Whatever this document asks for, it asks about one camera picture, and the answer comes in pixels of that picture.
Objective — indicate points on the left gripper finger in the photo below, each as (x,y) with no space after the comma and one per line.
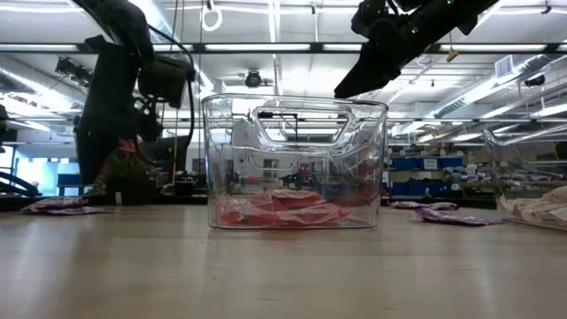
(99,155)

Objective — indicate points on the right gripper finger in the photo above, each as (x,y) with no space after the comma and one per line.
(363,80)

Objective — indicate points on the purple candy packet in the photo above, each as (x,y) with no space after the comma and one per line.
(71,211)
(456,218)
(57,203)
(421,205)

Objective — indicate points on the clear plastic bin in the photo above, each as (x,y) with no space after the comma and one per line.
(292,168)
(527,173)

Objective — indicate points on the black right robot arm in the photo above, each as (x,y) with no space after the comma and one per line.
(456,13)

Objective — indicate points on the red storage bins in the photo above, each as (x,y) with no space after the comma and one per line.
(128,146)

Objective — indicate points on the small green potted plant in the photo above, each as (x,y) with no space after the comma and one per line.
(133,177)

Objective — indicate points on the black ceiling spotlights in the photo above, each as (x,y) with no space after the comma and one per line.
(73,73)

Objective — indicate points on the yellow hanging hook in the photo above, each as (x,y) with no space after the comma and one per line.
(452,55)

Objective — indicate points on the black background monitor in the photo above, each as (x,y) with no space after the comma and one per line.
(175,155)

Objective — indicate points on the black chair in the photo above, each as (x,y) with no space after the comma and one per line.
(22,182)

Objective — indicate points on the blue storage bins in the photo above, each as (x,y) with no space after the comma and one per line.
(412,164)

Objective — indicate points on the white ceiling air vent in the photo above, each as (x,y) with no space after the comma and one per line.
(505,66)

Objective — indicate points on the black ceiling dome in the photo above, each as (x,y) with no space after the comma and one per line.
(253,79)

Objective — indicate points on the long ceiling light bar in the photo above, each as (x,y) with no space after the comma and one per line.
(257,46)

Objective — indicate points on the black ceiling speaker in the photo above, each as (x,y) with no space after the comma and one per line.
(535,80)

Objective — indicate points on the wooden workbench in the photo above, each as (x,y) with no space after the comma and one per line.
(476,182)

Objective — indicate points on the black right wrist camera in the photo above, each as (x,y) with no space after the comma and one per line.
(367,17)

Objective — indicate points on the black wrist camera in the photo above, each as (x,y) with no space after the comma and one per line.
(367,17)
(164,80)

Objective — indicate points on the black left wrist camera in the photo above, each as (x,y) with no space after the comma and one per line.
(164,80)

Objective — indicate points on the silver ceiling duct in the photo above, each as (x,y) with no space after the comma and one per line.
(487,91)

